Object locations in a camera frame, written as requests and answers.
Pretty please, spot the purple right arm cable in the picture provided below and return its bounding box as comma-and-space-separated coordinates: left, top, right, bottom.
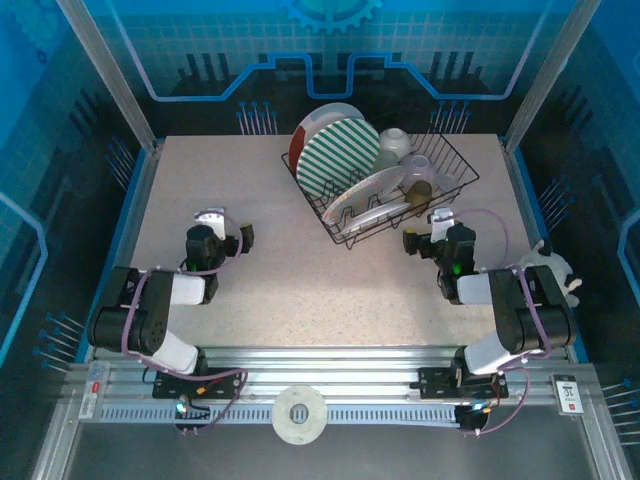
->
452, 207, 554, 437

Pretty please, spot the aluminium frame post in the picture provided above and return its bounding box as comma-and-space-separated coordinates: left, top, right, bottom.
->
54, 0, 162, 154
501, 0, 604, 154

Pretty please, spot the amber brown cup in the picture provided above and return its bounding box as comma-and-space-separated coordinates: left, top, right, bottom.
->
403, 180, 434, 209

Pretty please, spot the grey slotted cable duct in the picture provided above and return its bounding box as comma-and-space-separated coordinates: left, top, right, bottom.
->
97, 403, 464, 427

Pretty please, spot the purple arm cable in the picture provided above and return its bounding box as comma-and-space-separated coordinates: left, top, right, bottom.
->
452, 207, 554, 437
119, 208, 250, 437

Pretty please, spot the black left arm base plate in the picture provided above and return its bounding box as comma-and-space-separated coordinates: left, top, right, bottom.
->
152, 366, 245, 401

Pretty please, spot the white label card with number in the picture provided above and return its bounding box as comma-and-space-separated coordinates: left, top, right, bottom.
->
549, 373, 587, 416

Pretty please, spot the black controller board with light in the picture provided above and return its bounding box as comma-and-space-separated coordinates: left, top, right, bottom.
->
172, 394, 212, 437
453, 402, 494, 436

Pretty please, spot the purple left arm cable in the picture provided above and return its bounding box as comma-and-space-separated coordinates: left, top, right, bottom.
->
119, 208, 250, 437

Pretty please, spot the small white red sticker label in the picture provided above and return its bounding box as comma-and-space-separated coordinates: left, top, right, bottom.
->
79, 363, 112, 421

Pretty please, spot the green white striped plate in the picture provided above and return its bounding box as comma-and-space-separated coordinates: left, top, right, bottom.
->
295, 118, 381, 197

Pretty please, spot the colourful speckled plate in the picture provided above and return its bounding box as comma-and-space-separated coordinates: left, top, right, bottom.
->
321, 166, 409, 226

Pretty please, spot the black wire dish rack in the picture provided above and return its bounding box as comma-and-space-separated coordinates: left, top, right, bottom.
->
280, 130, 480, 250

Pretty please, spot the white tape roll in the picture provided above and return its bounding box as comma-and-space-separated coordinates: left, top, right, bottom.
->
271, 383, 329, 446

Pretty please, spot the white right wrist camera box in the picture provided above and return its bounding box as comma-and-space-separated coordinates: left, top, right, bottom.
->
427, 208, 457, 242

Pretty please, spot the white bowl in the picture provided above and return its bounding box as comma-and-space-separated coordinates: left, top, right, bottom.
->
378, 127, 412, 159

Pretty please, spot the grey white plush toy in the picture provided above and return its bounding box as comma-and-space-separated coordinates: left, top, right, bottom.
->
517, 238, 584, 309

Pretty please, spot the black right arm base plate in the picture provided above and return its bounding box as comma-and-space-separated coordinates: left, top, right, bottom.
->
416, 366, 510, 401

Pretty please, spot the red grey white plate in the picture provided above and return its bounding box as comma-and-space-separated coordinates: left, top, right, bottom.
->
288, 102, 365, 159

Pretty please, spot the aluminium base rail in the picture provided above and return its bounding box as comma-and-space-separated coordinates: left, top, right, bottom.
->
64, 344, 599, 404

